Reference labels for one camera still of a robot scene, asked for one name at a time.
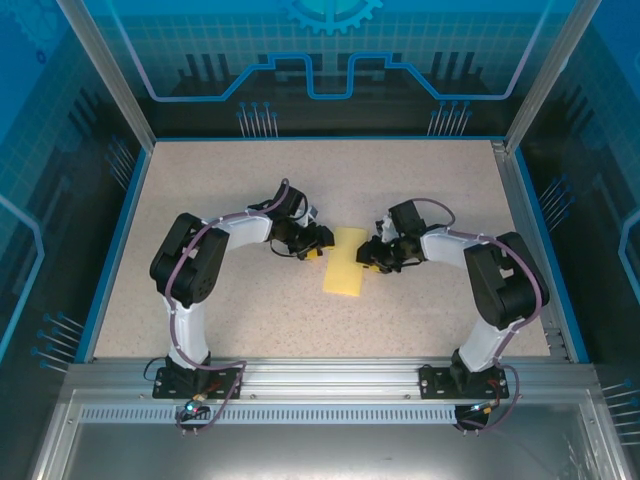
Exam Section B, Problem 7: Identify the slotted grey cable duct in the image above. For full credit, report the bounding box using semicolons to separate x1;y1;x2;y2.
78;405;459;426

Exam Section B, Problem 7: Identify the aluminium side rail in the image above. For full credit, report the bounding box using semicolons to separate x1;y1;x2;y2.
491;139;572;362

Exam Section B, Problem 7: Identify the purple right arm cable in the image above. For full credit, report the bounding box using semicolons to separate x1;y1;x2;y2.
412;197;551;434

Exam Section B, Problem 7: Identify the yellow square paper sheet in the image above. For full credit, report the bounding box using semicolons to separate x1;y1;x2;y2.
322;225;369;300

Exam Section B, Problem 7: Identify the steel bottom panel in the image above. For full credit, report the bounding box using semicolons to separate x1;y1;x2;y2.
27;389;629;480

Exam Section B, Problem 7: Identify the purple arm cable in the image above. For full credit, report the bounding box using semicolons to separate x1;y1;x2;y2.
164;177;292;437
412;197;551;434

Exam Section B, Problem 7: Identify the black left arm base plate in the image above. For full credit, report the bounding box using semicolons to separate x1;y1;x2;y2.
152;366;245;401

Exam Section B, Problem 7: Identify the aluminium frame post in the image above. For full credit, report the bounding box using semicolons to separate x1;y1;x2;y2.
54;0;157;151
503;0;604;154

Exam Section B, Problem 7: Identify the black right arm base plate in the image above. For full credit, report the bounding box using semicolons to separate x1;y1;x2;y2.
418;364;511;401

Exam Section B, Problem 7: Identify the aluminium mounting rail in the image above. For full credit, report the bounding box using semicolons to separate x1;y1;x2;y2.
64;357;599;396

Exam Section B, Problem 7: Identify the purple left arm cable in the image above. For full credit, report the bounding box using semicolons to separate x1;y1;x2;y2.
164;177;292;437

